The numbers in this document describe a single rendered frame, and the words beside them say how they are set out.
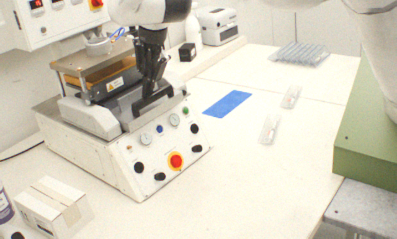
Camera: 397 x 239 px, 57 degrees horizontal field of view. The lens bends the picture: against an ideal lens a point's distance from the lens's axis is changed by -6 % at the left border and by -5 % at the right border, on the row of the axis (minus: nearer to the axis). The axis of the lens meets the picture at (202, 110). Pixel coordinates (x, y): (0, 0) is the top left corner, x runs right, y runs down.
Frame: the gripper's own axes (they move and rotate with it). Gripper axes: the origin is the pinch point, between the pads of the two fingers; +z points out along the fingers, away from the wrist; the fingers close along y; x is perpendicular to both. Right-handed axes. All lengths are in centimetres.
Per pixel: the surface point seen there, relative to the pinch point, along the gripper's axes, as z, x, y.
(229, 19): 25, 96, -39
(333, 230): 86, 72, 62
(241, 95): 28, 52, 3
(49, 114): 21.2, -16.8, -28.9
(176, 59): 40, 63, -44
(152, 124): 11.0, -1.0, 4.1
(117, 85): 3.7, -3.4, -9.4
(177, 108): 11.0, 9.8, 4.0
